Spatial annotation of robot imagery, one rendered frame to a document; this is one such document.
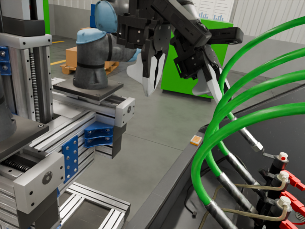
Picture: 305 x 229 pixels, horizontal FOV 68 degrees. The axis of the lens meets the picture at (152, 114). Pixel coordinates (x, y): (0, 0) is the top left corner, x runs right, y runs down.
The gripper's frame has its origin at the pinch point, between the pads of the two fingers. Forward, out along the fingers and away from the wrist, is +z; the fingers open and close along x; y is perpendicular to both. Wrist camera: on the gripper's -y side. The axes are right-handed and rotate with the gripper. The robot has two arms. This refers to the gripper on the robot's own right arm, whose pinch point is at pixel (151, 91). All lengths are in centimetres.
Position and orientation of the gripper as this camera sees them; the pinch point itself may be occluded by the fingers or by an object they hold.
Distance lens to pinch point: 48.0
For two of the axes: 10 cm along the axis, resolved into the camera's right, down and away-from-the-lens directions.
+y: -8.8, -3.0, 3.7
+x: -4.6, 3.3, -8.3
